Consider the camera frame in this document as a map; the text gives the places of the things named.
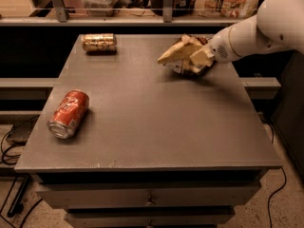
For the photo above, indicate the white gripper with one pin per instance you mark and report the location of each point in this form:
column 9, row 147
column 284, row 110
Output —
column 219, row 47

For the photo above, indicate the brown chip bag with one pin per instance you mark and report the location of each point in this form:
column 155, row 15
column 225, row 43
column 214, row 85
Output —
column 196, row 62

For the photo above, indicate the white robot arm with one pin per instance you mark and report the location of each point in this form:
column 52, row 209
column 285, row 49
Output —
column 277, row 26

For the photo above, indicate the gold patterned can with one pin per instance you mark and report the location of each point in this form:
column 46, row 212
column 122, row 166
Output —
column 105, row 42

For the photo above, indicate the red coke can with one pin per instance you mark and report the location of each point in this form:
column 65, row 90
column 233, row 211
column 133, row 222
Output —
column 69, row 114

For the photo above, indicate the clear plastic container on shelf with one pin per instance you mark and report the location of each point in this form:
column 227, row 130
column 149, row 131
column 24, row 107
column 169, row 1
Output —
column 99, row 7

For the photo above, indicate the grey upper drawer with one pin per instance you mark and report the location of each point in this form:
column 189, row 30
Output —
column 93, row 196

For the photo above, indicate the grey drawer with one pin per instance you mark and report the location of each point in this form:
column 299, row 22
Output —
column 151, row 218
column 93, row 196

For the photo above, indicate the black power adapter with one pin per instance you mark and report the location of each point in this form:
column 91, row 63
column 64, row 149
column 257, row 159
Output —
column 19, row 134

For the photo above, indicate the grey lower drawer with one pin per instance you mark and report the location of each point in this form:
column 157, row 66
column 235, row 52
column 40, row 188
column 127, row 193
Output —
column 151, row 218

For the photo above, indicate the grey metal shelf rail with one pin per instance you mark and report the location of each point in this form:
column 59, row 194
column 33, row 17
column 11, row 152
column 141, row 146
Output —
column 56, row 13

